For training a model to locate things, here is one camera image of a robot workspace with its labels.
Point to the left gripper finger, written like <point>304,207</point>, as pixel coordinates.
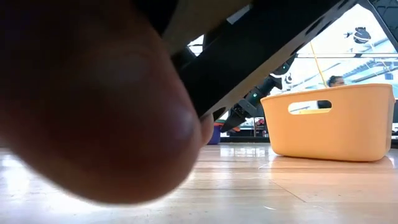
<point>155,9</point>
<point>248,46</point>

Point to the yellow plastic basket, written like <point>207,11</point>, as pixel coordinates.
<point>326,137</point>

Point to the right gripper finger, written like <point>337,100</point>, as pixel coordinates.
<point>232,122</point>

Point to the orange measuring cup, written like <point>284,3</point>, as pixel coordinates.
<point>93,109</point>

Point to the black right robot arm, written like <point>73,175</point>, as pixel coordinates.
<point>273,82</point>

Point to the person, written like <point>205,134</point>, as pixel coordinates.
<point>335,81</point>

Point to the dark blue measuring cup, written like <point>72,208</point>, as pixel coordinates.
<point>216,135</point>

